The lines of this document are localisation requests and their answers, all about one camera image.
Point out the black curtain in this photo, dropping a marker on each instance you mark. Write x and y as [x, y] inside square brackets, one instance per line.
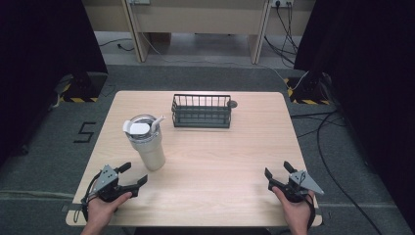
[39, 49]
[368, 65]

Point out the black stand base striped tape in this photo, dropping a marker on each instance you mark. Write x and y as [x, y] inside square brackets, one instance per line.
[308, 89]
[81, 88]

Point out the person's left hand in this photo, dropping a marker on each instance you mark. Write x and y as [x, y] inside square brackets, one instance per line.
[101, 212]

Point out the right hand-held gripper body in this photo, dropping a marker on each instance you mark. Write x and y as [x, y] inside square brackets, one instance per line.
[298, 184]

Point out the person's right hand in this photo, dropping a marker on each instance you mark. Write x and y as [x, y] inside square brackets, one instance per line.
[298, 213]

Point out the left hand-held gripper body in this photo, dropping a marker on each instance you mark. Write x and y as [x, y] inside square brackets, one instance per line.
[107, 182]

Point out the round grey table grommet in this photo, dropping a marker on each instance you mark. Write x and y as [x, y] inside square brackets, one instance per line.
[233, 104]

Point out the white wall socket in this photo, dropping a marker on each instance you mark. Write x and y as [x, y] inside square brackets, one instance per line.
[282, 2]

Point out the white tumbler with straw lid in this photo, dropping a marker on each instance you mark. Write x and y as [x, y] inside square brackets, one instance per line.
[148, 147]

